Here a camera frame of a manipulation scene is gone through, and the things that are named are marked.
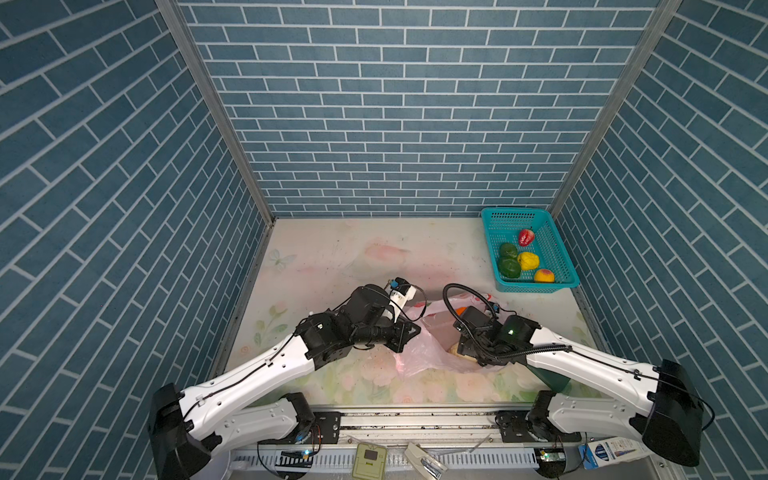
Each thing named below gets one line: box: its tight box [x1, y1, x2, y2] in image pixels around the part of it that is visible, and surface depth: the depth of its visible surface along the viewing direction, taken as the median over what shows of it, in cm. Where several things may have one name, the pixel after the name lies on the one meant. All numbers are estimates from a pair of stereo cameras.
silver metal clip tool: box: [404, 442, 448, 480], surface depth 69 cm
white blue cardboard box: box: [578, 436, 652, 470], surface depth 71 cm
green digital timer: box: [352, 442, 388, 480], surface depth 69 cm
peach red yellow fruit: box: [534, 269, 555, 283], surface depth 100 cm
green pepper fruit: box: [498, 248, 521, 278], surface depth 104 cm
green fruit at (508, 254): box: [498, 242, 519, 265], surface depth 107 cm
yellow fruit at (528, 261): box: [517, 252, 540, 271], surface depth 104 cm
